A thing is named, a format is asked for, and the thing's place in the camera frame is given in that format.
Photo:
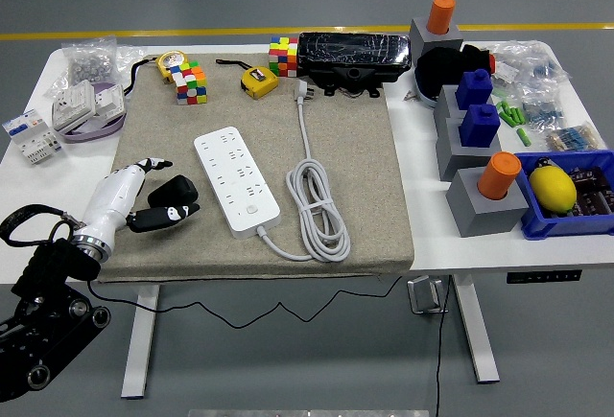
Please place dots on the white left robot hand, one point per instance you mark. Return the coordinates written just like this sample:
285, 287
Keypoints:
112, 199

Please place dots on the black power adapter plug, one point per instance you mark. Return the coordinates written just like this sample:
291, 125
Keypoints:
172, 189

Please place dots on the white power strip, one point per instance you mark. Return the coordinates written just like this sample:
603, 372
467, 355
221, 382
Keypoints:
235, 182

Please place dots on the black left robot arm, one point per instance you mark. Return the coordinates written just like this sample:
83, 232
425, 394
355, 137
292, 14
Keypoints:
48, 302

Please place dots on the twisted colourful puzzle cube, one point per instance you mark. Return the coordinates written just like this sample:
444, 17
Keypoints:
189, 84

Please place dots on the white table leg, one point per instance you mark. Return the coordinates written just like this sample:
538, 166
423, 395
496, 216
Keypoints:
139, 340
477, 331

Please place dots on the empty clear plastic bag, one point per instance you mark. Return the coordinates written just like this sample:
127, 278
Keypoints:
129, 55

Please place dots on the yellow tape measure white face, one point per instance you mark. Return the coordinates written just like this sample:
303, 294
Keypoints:
172, 61

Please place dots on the yellow tape measure black face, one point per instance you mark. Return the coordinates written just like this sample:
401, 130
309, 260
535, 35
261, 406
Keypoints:
259, 82

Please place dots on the square colourful puzzle cube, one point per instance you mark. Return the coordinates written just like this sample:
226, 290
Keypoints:
283, 57

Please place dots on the grey-brown fabric mat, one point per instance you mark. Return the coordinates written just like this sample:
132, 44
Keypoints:
345, 172

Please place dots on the black wrapped box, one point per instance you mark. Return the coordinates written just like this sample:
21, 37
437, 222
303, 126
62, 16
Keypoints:
355, 53

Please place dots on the small metal screws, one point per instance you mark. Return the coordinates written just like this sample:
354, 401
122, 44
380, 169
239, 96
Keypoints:
409, 96

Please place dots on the silver metal hook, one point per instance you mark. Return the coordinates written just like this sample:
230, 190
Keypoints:
422, 294

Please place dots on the white round base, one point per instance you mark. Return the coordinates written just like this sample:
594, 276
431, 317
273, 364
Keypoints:
424, 96

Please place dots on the grey block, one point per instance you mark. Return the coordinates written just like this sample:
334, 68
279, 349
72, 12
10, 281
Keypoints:
455, 153
424, 36
479, 211
446, 103

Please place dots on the black fabric cap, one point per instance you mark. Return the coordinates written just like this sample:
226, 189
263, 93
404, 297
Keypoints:
441, 69

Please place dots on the blue block with knob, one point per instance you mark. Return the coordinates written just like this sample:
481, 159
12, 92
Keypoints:
475, 91
479, 124

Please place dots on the orange cylinder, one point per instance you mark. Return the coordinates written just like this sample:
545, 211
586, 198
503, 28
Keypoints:
499, 175
441, 12

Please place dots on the small green cylinder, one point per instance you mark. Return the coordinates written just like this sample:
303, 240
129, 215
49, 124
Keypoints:
512, 116
503, 116
524, 136
502, 105
521, 117

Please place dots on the small red piece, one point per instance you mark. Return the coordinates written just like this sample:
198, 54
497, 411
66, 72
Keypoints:
491, 61

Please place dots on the clear bag white pieces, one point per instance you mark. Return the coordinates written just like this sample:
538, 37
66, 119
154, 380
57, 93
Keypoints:
504, 72

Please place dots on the small black white figure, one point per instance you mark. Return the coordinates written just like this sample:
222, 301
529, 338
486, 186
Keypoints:
544, 164

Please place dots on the clear bag blue components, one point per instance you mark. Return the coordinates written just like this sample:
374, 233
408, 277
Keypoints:
542, 110
542, 69

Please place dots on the black table control panel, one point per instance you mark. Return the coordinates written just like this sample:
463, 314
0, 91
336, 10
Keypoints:
544, 277

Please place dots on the yellow lemon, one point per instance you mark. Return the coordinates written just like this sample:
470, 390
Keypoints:
551, 189

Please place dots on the blue plastic bin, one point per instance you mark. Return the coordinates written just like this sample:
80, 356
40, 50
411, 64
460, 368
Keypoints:
551, 225

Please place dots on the clear bag tan resistors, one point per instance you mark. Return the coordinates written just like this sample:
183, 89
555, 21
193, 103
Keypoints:
575, 140

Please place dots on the dark brown components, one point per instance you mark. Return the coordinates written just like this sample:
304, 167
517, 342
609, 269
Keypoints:
595, 192

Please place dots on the white wall socket panel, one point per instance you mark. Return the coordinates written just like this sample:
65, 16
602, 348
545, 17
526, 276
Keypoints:
108, 100
72, 105

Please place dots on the black plastic bracket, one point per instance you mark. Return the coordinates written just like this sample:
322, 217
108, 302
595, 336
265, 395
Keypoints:
352, 76

